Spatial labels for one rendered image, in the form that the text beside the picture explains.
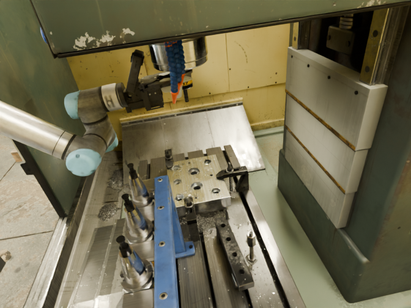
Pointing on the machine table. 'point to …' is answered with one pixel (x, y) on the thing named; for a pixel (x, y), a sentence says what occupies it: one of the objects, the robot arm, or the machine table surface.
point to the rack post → (185, 249)
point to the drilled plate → (207, 198)
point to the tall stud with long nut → (251, 245)
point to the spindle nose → (198, 59)
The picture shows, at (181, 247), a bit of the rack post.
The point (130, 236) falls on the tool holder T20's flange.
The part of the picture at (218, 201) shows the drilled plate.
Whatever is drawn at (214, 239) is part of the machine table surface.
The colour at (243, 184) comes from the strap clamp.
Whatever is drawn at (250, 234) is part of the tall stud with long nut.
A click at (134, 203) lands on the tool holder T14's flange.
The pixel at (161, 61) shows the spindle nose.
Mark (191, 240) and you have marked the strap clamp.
